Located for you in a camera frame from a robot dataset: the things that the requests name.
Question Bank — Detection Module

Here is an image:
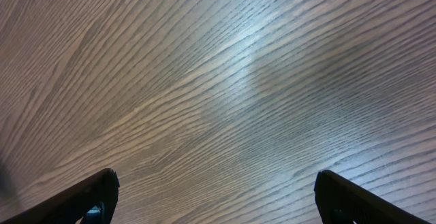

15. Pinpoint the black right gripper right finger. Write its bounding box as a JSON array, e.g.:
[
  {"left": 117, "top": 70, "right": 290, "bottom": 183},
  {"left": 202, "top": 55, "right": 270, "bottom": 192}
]
[{"left": 314, "top": 170, "right": 429, "bottom": 224}]

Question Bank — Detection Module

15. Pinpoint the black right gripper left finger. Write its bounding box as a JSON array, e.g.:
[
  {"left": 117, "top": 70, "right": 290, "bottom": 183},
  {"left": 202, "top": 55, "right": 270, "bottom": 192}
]
[{"left": 2, "top": 168, "right": 120, "bottom": 224}]

